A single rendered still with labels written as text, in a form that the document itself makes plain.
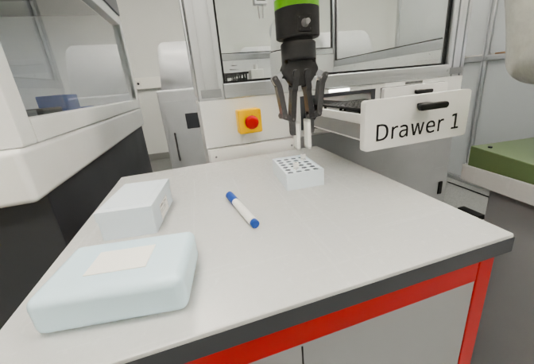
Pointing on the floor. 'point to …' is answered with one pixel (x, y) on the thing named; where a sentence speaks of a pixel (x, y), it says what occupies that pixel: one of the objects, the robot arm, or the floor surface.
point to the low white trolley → (294, 275)
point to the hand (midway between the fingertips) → (302, 134)
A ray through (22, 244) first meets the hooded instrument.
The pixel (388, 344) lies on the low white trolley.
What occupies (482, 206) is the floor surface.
